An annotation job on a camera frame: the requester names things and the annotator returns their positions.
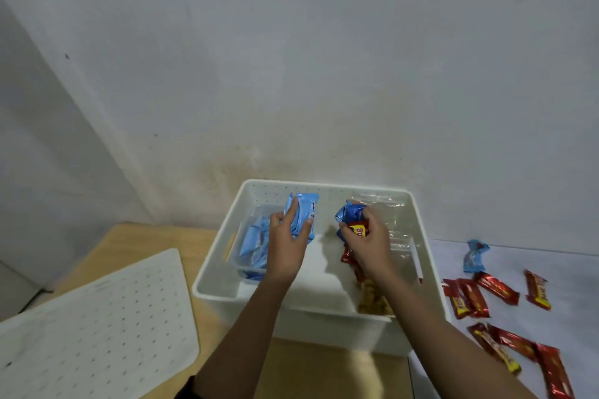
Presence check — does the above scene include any person's left hand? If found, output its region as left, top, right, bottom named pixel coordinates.
left=264, top=197, right=314, bottom=285

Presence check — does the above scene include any person's right hand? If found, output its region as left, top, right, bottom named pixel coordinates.
left=338, top=204, right=399, bottom=282

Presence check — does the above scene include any group of light blue packets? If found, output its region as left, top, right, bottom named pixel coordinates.
left=284, top=191, right=491, bottom=274

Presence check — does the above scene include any bag of black-white cookies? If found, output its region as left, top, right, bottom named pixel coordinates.
left=348, top=191, right=408, bottom=222

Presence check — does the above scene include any bag of orange crackers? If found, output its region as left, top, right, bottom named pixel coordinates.
left=355, top=277, right=396, bottom=318

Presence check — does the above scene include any white storage box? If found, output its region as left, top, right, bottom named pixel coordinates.
left=192, top=178, right=452, bottom=357

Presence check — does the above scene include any pile of red candy bars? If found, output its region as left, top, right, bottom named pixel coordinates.
left=339, top=219, right=577, bottom=399

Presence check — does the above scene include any white perforated box lid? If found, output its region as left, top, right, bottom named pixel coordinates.
left=0, top=248, right=201, bottom=399

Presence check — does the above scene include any person's left forearm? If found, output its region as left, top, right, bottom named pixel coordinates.
left=192, top=274, right=300, bottom=399

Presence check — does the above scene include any person's right forearm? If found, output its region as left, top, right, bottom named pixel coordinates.
left=374, top=267, right=539, bottom=399

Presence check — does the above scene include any person's navy shirt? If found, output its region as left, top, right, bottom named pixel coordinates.
left=175, top=375, right=202, bottom=399

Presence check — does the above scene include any clear plastic tub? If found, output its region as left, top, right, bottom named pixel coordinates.
left=231, top=211, right=281, bottom=282

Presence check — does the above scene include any wooden folding table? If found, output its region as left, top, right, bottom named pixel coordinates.
left=46, top=223, right=415, bottom=399

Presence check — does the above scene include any grey marble-look board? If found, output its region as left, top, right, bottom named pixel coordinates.
left=407, top=238, right=599, bottom=399

